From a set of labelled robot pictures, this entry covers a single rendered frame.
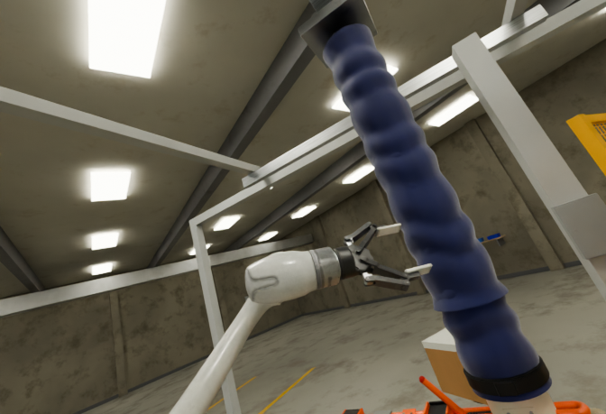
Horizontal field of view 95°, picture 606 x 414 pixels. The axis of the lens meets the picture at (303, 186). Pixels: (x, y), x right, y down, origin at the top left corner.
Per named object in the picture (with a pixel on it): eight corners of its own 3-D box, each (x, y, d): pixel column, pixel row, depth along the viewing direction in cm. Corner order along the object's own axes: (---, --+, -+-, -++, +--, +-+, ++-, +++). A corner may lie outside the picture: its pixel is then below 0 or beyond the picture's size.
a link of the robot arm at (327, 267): (317, 298, 65) (341, 291, 66) (318, 274, 59) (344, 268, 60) (307, 265, 72) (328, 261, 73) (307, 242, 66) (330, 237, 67)
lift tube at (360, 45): (502, 283, 100) (369, 31, 138) (514, 297, 79) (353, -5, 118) (436, 299, 109) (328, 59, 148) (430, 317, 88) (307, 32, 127)
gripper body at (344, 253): (327, 260, 72) (361, 253, 74) (340, 289, 66) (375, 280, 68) (330, 241, 67) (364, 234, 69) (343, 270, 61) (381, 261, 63)
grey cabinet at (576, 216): (630, 246, 142) (592, 193, 151) (636, 247, 137) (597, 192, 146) (583, 259, 150) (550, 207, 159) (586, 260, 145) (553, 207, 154)
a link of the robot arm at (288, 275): (311, 246, 61) (301, 247, 74) (240, 262, 58) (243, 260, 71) (322, 297, 59) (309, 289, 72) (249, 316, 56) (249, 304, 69)
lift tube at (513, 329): (541, 362, 92) (407, 105, 124) (563, 397, 72) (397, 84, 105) (470, 372, 100) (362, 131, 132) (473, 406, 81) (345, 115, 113)
